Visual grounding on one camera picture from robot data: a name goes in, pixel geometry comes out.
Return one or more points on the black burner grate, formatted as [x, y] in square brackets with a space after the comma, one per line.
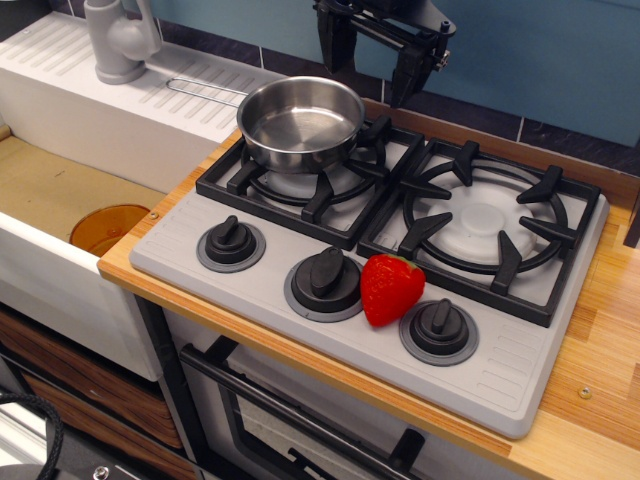
[334, 205]
[511, 237]

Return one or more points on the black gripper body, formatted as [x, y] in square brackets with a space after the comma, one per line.
[396, 24]

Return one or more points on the black middle stove knob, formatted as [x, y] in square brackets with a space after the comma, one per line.
[325, 287]

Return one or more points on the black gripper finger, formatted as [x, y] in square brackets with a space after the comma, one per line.
[337, 39]
[413, 68]

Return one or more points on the grey toy faucet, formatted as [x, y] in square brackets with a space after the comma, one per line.
[121, 45]

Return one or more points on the grey toy stove top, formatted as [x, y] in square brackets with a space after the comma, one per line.
[500, 386]

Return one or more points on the red plastic strawberry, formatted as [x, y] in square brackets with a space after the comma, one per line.
[390, 286]

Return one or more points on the black left stove knob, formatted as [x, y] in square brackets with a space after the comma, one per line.
[231, 246]

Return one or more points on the stainless steel pot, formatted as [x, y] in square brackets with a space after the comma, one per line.
[294, 125]

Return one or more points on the black right burner grate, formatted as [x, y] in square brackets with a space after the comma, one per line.
[511, 237]

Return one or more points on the oven door with black handle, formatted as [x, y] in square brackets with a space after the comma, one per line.
[294, 427]

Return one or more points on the wood drawer fronts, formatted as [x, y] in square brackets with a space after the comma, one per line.
[102, 400]

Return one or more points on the black right stove knob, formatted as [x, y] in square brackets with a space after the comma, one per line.
[439, 333]

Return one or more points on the white toy sink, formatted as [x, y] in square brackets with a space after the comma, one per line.
[72, 144]

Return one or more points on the black stove knob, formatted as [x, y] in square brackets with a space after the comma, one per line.
[325, 287]
[231, 246]
[439, 333]

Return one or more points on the orange plastic bowl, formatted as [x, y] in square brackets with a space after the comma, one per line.
[100, 230]

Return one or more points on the black left burner grate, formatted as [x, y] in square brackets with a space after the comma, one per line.
[334, 205]

